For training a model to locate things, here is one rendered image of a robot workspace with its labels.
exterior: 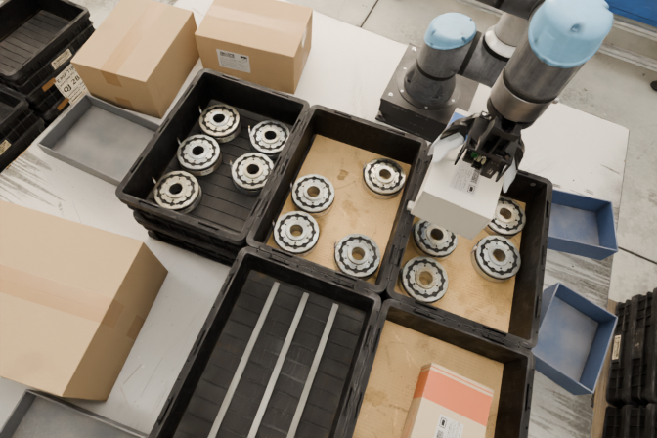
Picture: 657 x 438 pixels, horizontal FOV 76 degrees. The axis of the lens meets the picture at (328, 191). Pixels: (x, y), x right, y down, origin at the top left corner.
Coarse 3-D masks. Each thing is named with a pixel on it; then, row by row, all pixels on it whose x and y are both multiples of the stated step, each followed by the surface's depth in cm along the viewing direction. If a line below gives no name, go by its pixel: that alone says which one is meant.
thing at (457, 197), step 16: (464, 112) 79; (448, 160) 73; (432, 176) 72; (448, 176) 72; (464, 176) 72; (480, 176) 72; (496, 176) 73; (432, 192) 70; (448, 192) 70; (464, 192) 71; (480, 192) 71; (496, 192) 71; (416, 208) 76; (432, 208) 73; (448, 208) 71; (464, 208) 69; (480, 208) 69; (448, 224) 75; (464, 224) 73; (480, 224) 71
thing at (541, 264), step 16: (528, 176) 98; (416, 192) 94; (544, 208) 94; (544, 224) 92; (400, 240) 88; (544, 240) 90; (400, 256) 88; (544, 256) 88; (544, 272) 87; (416, 304) 82; (464, 320) 81; (496, 336) 80; (512, 336) 80
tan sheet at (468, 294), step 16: (464, 240) 100; (512, 240) 101; (416, 256) 97; (448, 256) 98; (464, 256) 98; (496, 256) 98; (448, 272) 96; (464, 272) 96; (448, 288) 94; (464, 288) 94; (480, 288) 94; (496, 288) 95; (512, 288) 95; (432, 304) 92; (448, 304) 92; (464, 304) 93; (480, 304) 93; (496, 304) 93; (480, 320) 91; (496, 320) 91
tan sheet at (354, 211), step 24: (312, 144) 110; (336, 144) 111; (312, 168) 107; (336, 168) 107; (360, 168) 108; (408, 168) 109; (336, 192) 104; (360, 192) 104; (336, 216) 101; (360, 216) 101; (384, 216) 101; (336, 240) 98; (384, 240) 99
